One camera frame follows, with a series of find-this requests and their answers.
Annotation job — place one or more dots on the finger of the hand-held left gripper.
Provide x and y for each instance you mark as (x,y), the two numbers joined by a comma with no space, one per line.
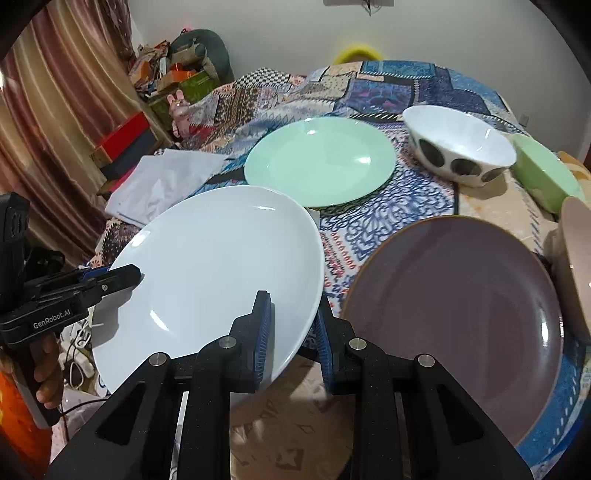
(122,277)
(92,274)

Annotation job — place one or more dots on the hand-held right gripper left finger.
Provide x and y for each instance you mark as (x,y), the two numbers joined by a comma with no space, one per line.
(263,339)

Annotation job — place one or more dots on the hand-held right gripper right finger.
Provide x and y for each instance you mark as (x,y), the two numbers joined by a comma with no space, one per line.
(325,353)

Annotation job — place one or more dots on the white plate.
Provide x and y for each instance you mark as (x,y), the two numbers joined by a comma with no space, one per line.
(207,258)

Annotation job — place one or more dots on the mint green plate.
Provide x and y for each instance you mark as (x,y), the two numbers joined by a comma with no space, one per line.
(318,161)

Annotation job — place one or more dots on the mint green bowl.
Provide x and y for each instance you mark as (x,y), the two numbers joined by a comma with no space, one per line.
(545,170)

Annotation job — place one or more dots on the person's left hand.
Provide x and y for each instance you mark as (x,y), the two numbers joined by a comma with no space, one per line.
(46,369)

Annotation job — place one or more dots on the white power strip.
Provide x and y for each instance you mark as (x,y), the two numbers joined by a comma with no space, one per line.
(81,364)

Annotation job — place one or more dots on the orange patterned clothing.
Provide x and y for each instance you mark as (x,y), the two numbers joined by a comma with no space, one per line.
(18,415)

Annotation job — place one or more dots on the white cloth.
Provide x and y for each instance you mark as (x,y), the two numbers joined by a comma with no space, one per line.
(161,180)

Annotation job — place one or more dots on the red and dark boxes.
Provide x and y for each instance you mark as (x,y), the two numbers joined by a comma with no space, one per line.
(134,157)

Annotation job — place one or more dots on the purple plate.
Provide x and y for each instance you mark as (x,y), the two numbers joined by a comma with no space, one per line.
(452,300)

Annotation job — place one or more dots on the red box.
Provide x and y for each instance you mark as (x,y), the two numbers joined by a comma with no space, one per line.
(124,136)

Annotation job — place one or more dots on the patchwork printed blanket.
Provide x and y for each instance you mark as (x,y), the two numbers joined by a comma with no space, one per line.
(392,217)

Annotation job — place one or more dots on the striped brown curtain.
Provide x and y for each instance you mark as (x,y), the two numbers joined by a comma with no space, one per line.
(60,115)

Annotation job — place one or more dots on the pink doll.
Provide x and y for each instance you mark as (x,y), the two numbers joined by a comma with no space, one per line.
(178,104)

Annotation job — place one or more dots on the green box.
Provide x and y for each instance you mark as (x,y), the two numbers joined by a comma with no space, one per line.
(196,85)

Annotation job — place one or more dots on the pile of cardboard boxes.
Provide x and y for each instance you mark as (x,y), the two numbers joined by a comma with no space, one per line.
(150,60)

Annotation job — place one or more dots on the white bowl with dark dots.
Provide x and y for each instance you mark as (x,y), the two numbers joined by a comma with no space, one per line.
(461,134)

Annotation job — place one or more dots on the beige bowl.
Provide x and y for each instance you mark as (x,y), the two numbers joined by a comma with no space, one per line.
(575,258)

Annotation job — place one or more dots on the yellow fluffy hoop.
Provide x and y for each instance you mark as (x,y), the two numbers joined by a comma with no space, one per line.
(355,50)

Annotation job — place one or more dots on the beige orange fleece blanket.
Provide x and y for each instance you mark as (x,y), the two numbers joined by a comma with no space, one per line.
(577,168)

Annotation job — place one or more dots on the wall socket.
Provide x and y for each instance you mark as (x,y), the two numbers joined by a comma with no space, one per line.
(524,119)

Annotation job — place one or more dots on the wall television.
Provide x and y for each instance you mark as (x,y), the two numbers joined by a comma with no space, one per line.
(358,2)

